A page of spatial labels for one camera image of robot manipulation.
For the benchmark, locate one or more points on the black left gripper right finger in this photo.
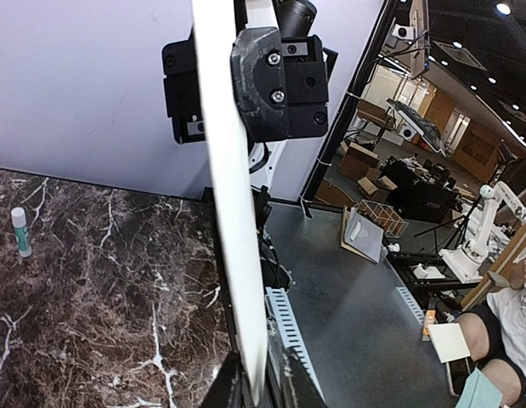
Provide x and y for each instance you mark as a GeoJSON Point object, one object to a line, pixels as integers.
{"type": "Point", "coordinates": [287, 380]}

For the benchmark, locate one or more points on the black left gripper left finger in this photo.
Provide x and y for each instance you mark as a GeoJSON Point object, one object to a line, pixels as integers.
{"type": "Point", "coordinates": [230, 388]}

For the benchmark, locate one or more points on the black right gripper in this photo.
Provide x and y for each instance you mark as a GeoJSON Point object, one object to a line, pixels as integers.
{"type": "Point", "coordinates": [279, 84]}

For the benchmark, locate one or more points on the white letter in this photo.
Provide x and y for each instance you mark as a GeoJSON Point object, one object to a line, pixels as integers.
{"type": "Point", "coordinates": [214, 23]}

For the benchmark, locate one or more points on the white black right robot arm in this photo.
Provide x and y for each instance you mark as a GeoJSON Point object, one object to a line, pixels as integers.
{"type": "Point", "coordinates": [293, 19]}

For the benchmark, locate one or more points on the person in white shirt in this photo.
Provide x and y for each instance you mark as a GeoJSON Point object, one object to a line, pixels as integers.
{"type": "Point", "coordinates": [495, 333]}

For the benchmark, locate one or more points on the green white glue stick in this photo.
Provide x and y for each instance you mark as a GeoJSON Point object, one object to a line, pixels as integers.
{"type": "Point", "coordinates": [19, 223]}

